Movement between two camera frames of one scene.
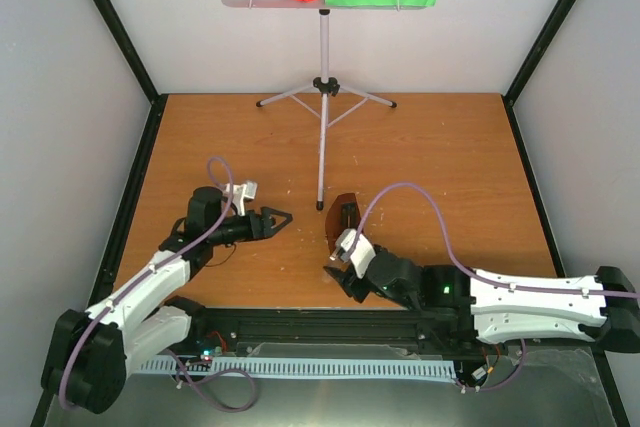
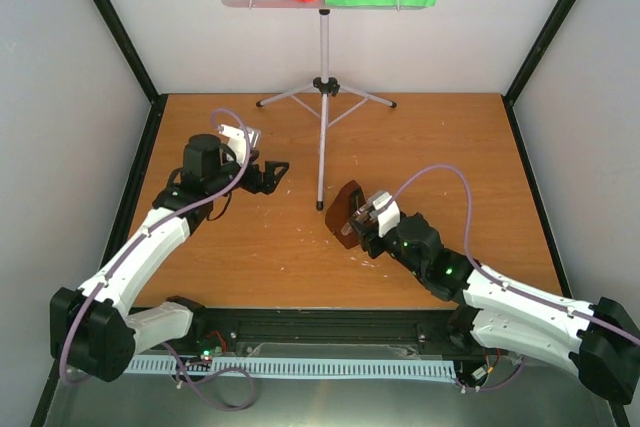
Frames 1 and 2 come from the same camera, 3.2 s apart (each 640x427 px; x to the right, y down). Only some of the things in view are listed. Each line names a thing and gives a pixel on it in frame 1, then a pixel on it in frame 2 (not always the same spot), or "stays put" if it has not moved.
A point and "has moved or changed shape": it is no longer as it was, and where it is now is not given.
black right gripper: (349, 283) → (368, 240)
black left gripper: (266, 222) → (269, 183)
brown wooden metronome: (343, 213) has moved or changed shape
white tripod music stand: (325, 99) stays put
